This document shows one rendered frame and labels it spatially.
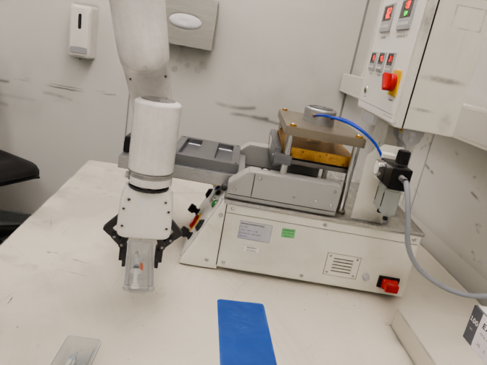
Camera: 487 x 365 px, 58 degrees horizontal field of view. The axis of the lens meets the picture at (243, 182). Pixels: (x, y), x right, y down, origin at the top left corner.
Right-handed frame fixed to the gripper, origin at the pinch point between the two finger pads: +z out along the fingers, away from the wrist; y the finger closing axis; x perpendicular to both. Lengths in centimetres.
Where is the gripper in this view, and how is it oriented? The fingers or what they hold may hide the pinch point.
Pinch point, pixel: (140, 256)
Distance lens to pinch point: 90.9
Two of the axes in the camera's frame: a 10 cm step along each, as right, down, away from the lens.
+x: -1.9, -3.3, 9.2
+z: -1.7, 9.4, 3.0
